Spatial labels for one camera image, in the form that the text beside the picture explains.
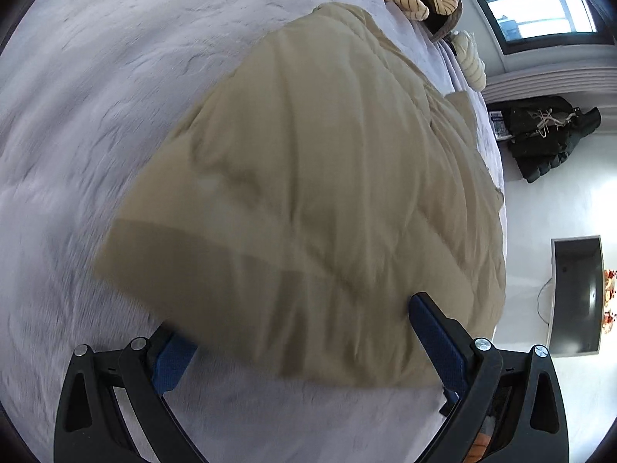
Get wall mounted television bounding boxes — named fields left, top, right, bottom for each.
left=549, top=236, right=604, bottom=357

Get dark hanging coats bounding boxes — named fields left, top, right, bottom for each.
left=487, top=95, right=601, bottom=184

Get grey curtain right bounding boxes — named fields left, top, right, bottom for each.
left=482, top=62, right=616, bottom=103

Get lavender bed blanket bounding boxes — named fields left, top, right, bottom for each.
left=1, top=0, right=503, bottom=462

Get beige puffer jacket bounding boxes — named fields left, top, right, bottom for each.
left=94, top=3, right=505, bottom=388

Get window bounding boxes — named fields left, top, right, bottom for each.
left=477, top=0, right=614, bottom=56

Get cream quilted folded garment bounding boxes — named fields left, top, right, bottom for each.
left=451, top=30, right=487, bottom=92

